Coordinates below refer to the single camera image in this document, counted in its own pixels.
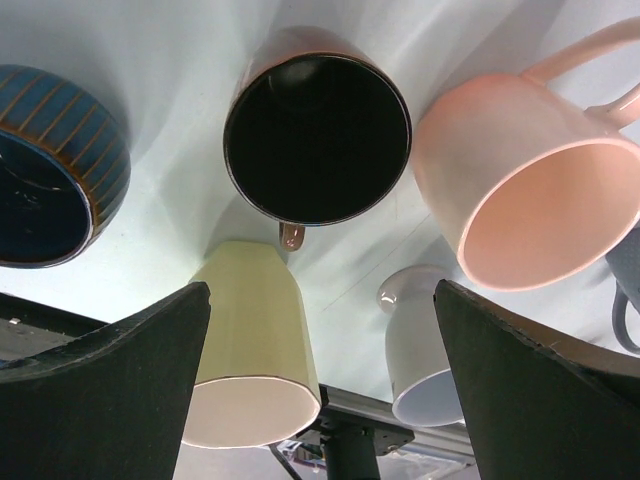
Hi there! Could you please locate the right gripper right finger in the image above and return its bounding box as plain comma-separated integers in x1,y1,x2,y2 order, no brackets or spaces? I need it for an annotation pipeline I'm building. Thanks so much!
434,280,639,479

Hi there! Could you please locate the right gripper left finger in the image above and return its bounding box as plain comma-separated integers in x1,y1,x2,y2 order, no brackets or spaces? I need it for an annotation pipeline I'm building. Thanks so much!
1,282,211,479

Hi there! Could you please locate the light grey footed mug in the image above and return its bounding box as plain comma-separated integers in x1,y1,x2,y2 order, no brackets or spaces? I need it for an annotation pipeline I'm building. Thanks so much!
377,265,463,427

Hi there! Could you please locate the pale yellow mug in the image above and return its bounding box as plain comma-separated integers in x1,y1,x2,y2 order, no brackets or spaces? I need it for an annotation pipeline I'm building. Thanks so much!
182,241,321,449

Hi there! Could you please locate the grey-blue speckled mug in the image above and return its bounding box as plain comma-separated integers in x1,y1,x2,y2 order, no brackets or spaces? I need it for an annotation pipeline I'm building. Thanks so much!
605,228,639,354

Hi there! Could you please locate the large pink mug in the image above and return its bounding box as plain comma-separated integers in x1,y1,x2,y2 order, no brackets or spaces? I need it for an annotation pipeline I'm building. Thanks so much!
410,18,639,291

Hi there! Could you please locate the dark blue striped mug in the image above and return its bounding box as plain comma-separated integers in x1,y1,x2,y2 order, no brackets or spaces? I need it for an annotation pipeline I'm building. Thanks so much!
1,64,131,269

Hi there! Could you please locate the brown glazed mug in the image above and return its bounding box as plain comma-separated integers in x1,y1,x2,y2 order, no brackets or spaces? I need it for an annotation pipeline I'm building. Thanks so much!
223,26,412,252

